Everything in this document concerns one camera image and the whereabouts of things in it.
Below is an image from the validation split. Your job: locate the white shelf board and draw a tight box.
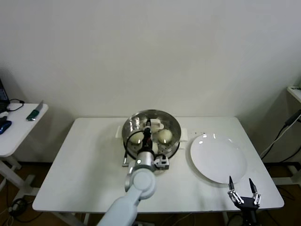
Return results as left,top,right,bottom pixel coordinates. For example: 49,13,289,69
285,86,301,104

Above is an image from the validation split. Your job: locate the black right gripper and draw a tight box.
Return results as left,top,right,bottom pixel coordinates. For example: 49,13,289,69
227,175,261,226

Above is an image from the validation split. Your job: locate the dark laptop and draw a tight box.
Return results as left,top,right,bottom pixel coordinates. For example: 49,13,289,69
0,79,10,113

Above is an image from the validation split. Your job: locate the white side table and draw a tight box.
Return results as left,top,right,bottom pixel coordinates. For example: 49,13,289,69
0,103,49,201

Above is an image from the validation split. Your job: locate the white power cable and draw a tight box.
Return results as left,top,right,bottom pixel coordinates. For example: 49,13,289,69
259,117,301,158

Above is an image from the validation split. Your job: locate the white table base frame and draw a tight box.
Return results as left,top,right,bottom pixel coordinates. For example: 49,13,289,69
272,164,301,186

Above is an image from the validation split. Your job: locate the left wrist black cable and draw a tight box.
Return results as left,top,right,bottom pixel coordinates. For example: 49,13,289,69
124,131,143,163

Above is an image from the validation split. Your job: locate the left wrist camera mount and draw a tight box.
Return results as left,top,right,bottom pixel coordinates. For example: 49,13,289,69
154,154,170,170

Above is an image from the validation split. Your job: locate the blue computer mouse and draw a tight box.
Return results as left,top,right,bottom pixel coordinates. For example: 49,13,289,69
0,120,12,135

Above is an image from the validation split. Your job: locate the stainless steel steamer basket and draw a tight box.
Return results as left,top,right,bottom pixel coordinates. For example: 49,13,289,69
116,109,189,163

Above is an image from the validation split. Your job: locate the white round plate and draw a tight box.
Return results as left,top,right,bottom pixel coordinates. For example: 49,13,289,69
190,133,248,185

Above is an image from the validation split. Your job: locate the floor cable bundle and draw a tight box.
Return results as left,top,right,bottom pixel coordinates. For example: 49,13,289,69
7,197,31,223

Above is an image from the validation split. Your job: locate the thin black looped cable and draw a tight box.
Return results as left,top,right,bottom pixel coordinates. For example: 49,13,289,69
6,98,25,113

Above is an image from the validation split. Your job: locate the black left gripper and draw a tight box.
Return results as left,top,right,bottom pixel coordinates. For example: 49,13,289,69
141,118,154,155

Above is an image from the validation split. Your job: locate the green handled knife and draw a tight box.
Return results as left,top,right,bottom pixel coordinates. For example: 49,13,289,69
25,100,45,122

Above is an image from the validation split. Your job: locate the black power adapter with cable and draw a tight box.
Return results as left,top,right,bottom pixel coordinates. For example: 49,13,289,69
260,112,301,163

